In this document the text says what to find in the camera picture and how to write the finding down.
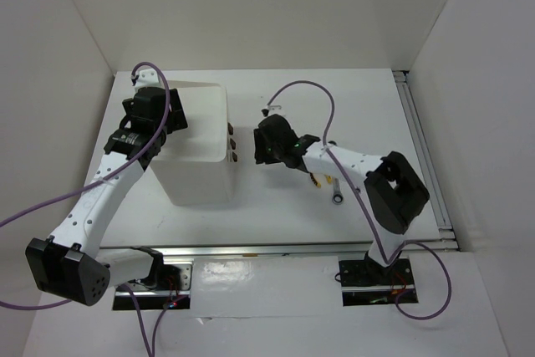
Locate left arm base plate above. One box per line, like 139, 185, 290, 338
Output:
126, 261, 193, 310

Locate yellow black pliers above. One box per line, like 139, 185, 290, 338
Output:
309, 173, 333, 188

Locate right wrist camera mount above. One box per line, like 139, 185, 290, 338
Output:
261, 104, 282, 117

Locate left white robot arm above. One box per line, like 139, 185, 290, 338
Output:
25, 87, 188, 306

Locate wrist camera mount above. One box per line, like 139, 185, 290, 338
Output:
261, 104, 282, 117
130, 68, 161, 88

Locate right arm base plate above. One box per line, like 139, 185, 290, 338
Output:
334, 258, 418, 307

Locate aluminium rail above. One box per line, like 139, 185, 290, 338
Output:
392, 70, 459, 251
99, 240, 419, 262

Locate large ratchet wrench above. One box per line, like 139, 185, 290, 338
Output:
332, 178, 344, 205

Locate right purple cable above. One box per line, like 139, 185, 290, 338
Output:
265, 79, 453, 321

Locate aluminium rail front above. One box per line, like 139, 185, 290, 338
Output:
99, 240, 419, 262

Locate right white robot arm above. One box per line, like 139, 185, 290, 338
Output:
253, 115, 430, 283

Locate white drawer cabinet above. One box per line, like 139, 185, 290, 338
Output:
150, 80, 237, 207

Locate aluminium rail right side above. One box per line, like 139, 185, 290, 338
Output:
392, 70, 459, 251

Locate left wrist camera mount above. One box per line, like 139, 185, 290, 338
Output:
130, 68, 161, 88

